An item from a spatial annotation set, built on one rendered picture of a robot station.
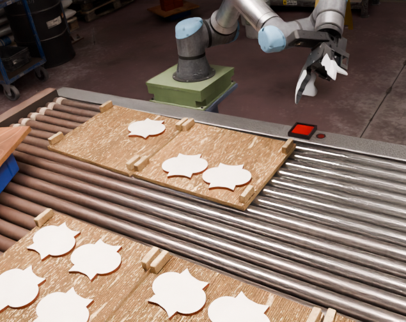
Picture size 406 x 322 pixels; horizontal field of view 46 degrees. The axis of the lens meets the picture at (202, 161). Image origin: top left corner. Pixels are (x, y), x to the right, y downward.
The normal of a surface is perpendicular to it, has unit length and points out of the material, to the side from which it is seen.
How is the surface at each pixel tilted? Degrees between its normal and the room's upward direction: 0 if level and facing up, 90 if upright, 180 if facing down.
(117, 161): 0
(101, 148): 0
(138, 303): 0
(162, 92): 90
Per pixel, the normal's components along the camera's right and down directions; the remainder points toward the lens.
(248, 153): -0.13, -0.82
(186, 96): -0.52, 0.53
